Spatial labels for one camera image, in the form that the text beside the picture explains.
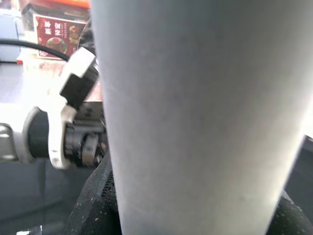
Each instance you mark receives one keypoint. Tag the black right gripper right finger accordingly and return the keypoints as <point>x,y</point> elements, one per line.
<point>291,220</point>

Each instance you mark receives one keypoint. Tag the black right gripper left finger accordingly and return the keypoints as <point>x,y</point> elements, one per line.
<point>95,208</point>

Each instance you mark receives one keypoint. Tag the white plastic table leg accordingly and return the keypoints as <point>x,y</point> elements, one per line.
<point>195,110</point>

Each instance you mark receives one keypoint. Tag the red printed carton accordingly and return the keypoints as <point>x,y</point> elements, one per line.
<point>56,31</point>

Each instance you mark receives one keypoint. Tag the white chest freezer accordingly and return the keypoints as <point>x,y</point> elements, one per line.
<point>9,36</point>

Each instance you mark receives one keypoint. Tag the orange plastic lid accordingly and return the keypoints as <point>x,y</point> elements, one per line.
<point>61,3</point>

